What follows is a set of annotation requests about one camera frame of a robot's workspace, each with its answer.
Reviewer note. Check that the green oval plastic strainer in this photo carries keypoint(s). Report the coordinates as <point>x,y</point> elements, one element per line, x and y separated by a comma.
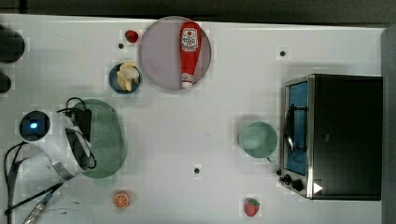
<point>108,144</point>

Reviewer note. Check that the black round pot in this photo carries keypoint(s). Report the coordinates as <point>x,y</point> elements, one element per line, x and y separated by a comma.
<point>12,46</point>

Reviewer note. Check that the dark round container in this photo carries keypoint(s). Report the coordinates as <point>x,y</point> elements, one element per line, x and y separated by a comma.
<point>5,83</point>

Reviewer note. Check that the small red strawberry toy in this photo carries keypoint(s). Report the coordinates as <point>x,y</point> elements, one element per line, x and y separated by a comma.
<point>131,36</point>

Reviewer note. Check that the silver black toaster oven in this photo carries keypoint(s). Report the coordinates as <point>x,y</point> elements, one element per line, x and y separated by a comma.
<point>331,137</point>

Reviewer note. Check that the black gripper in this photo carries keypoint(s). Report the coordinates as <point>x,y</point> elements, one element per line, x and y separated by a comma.
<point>83,119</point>

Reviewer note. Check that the green plastic cup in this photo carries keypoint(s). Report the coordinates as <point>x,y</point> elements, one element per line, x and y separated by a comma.
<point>259,140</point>

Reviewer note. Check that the large red strawberry toy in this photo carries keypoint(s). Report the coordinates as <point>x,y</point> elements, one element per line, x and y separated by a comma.
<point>252,207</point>

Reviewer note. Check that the purple round plate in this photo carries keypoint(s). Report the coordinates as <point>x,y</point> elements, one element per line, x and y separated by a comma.
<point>158,53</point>

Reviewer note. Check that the blue bowl with chips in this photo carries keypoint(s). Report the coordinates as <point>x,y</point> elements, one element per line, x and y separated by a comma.
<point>125,78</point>

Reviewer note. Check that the orange slice toy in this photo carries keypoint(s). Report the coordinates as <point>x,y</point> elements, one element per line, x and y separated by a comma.
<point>121,199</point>

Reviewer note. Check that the red ketchup bottle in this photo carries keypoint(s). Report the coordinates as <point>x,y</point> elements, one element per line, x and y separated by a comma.
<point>190,42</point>

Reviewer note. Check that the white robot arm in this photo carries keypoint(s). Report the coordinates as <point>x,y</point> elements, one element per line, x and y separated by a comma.
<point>62,154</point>

